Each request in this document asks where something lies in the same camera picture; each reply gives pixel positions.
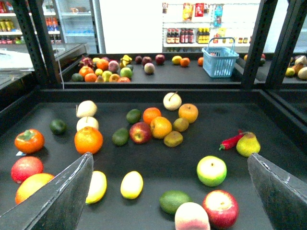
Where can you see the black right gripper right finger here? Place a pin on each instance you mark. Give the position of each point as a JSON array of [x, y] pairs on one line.
[[283, 196]]

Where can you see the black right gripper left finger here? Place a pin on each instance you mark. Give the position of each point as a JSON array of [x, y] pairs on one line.
[[58, 204]]

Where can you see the yellow lemon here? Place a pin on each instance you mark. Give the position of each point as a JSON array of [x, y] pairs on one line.
[[97, 189], [131, 185]]

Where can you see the far white goods shelf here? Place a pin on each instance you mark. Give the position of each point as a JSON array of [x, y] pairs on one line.
[[190, 25]]

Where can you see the yellow orange mango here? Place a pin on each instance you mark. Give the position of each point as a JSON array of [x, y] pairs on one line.
[[29, 186]]

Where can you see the red peach left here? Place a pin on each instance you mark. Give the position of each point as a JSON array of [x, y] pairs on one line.
[[26, 167]]

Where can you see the red apple front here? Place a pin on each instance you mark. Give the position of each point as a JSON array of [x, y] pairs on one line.
[[222, 209]]

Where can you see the red apple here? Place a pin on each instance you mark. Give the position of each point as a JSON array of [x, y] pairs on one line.
[[222, 209], [140, 133]]

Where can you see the yellow green pear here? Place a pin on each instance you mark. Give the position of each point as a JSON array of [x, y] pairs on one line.
[[248, 145]]

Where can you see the orange persimmon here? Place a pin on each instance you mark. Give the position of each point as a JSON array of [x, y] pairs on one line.
[[30, 141]]

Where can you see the large orange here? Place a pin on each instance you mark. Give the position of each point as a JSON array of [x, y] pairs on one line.
[[88, 139]]

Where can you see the red chili pepper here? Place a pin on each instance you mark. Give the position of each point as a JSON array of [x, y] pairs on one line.
[[231, 142]]

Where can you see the green apple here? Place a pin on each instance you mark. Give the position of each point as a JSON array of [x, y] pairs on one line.
[[211, 171]]

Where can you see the white pear lower left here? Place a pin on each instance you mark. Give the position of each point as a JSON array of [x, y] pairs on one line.
[[87, 121]]

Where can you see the green lime lower centre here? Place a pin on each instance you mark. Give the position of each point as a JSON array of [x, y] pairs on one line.
[[120, 137]]

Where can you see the pink peach front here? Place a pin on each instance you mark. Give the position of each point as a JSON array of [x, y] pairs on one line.
[[191, 216]]

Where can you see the white pear upper left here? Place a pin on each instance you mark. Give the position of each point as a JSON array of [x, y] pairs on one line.
[[86, 108]]

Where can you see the red apple centre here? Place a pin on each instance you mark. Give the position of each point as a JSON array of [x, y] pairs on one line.
[[140, 133]]

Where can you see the green avocado front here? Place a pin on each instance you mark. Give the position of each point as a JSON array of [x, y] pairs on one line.
[[171, 200]]

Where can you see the green lime upper centre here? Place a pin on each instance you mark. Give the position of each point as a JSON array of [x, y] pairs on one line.
[[133, 116]]

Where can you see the brown kiwi lower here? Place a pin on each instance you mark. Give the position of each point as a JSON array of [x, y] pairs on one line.
[[173, 139]]

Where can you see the brown kiwi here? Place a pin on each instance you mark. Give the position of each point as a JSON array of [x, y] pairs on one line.
[[180, 124], [173, 139]]

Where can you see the brown kiwi upper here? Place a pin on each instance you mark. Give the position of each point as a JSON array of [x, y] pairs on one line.
[[180, 124]]

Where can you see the yellow orange apple centre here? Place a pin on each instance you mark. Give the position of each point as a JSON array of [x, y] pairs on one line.
[[160, 127]]

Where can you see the yellow orange apple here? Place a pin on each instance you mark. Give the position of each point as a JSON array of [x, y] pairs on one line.
[[188, 111], [160, 127]]

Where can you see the yellow orange apple right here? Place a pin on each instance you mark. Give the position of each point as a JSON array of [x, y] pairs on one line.
[[188, 111]]

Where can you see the small orange centre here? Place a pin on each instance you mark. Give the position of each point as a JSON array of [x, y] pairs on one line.
[[150, 113]]

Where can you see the white pear with stem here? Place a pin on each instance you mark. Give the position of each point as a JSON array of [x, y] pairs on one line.
[[172, 101]]

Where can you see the small blue basket far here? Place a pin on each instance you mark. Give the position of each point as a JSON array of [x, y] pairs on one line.
[[219, 61]]

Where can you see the glass freezer cabinet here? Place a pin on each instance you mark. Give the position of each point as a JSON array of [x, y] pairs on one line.
[[15, 60]]

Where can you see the black shelf frame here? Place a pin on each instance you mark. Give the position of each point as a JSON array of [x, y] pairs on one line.
[[224, 106]]

